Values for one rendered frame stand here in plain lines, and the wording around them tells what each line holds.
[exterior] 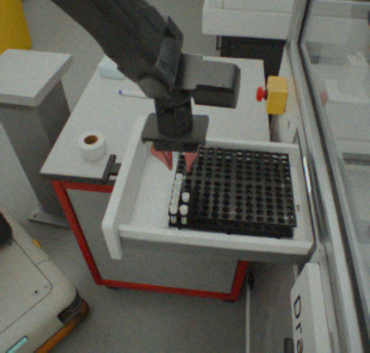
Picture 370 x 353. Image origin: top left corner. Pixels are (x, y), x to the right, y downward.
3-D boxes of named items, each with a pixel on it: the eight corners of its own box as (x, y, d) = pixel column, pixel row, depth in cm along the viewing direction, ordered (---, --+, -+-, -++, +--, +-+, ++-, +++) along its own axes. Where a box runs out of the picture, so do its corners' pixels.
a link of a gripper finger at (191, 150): (199, 184, 60) (196, 144, 53) (158, 181, 61) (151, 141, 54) (203, 157, 65) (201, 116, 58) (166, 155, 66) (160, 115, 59)
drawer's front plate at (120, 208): (111, 259, 63) (101, 226, 55) (143, 150, 83) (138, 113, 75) (120, 261, 63) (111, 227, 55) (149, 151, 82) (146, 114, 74)
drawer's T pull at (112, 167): (101, 185, 65) (99, 180, 64) (111, 157, 70) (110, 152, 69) (120, 187, 64) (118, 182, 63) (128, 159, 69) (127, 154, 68)
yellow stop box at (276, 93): (263, 113, 89) (268, 90, 84) (262, 97, 94) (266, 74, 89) (282, 115, 89) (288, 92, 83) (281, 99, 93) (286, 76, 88)
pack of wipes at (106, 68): (123, 81, 114) (121, 69, 111) (97, 76, 116) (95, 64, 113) (141, 59, 124) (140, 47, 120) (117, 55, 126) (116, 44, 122)
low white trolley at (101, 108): (97, 296, 141) (39, 171, 86) (129, 183, 183) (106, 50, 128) (237, 312, 136) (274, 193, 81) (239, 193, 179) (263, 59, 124)
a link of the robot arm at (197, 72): (146, 16, 42) (131, 78, 41) (239, 19, 40) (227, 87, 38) (169, 61, 54) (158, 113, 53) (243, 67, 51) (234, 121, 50)
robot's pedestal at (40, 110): (28, 220, 167) (-42, 89, 112) (56, 176, 187) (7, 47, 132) (84, 232, 162) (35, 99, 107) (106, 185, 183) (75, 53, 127)
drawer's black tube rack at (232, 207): (168, 234, 65) (168, 213, 60) (180, 166, 77) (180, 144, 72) (288, 245, 63) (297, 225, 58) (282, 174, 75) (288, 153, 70)
